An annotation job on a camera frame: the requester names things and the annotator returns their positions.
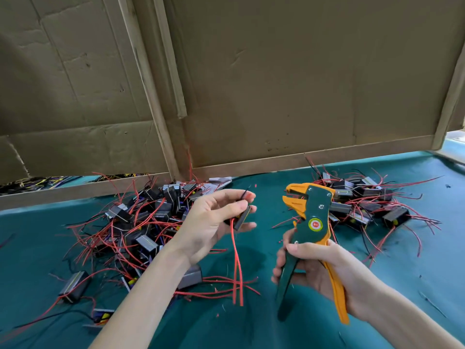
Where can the person's left forearm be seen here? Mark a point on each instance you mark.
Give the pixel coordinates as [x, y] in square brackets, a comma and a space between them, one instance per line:
[152, 305]

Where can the short wooden bottom rail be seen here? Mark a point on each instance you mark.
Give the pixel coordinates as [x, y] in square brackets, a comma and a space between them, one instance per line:
[72, 194]

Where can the flat grey board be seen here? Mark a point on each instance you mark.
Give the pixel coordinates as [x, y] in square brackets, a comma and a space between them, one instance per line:
[452, 147]

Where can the smooth brown cardboard panel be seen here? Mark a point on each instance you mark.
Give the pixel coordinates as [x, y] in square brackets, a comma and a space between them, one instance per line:
[312, 69]

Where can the wooden corner post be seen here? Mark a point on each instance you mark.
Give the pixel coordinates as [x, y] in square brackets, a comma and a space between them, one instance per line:
[448, 101]

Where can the wide wooden post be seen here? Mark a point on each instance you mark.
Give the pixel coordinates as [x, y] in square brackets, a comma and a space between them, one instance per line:
[147, 83]

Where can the person's right forearm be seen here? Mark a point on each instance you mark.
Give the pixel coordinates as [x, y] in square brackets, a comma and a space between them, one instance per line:
[410, 325]

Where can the creased brown cardboard panel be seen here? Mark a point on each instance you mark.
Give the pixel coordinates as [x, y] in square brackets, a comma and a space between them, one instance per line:
[65, 69]

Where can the thin wooden strip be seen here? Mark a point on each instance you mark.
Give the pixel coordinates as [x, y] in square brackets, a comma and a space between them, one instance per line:
[170, 58]

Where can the person's left hand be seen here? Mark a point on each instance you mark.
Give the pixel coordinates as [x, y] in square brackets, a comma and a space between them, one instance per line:
[203, 225]

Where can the person's right hand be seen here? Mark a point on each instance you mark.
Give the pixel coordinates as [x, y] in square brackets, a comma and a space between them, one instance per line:
[338, 276]

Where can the long wooden bottom rail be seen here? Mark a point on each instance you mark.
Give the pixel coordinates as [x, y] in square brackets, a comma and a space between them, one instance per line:
[312, 156]

